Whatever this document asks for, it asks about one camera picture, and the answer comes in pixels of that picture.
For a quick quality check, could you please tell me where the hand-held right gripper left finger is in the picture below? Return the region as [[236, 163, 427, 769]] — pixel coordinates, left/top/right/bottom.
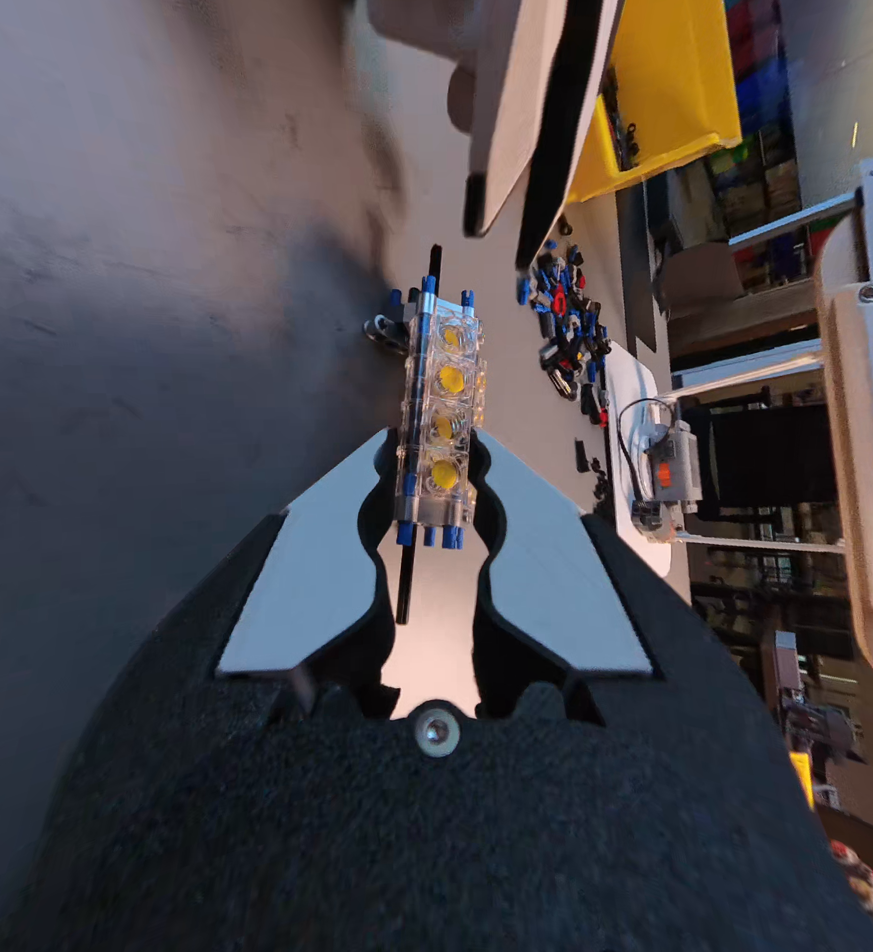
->
[[215, 426, 402, 679]]

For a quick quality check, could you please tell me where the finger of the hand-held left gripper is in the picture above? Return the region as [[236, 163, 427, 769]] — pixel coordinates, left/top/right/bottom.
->
[[463, 0, 580, 239], [515, 0, 628, 271]]

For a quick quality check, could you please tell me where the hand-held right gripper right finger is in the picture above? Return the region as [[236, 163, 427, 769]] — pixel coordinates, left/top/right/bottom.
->
[[468, 430, 655, 678]]

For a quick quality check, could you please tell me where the clear brick engine assembly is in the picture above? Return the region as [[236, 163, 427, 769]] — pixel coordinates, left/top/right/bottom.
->
[[364, 244, 491, 626]]

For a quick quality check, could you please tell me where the grey desk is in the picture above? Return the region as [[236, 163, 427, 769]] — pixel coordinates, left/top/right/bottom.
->
[[0, 0, 694, 952]]

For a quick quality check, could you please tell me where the yellow plastic bin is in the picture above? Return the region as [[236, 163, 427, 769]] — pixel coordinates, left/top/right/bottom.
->
[[566, 0, 744, 205]]

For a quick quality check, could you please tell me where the pile of black pins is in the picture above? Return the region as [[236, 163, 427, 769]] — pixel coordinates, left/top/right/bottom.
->
[[572, 439, 616, 522]]

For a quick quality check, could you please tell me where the grey motor brick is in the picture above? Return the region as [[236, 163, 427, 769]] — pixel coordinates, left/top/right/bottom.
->
[[630, 418, 705, 538]]

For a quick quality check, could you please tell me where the shelf of coloured bins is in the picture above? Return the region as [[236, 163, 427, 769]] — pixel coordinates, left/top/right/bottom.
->
[[704, 0, 858, 298]]

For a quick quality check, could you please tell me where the pile of mixed brick parts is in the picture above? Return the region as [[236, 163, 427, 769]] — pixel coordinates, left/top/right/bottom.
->
[[516, 216, 614, 428]]

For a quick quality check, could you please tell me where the black motor cable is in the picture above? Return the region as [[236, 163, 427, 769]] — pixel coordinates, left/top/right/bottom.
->
[[617, 398, 677, 514]]

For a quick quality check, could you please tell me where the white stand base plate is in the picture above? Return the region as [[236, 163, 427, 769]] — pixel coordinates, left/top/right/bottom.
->
[[604, 346, 694, 583]]

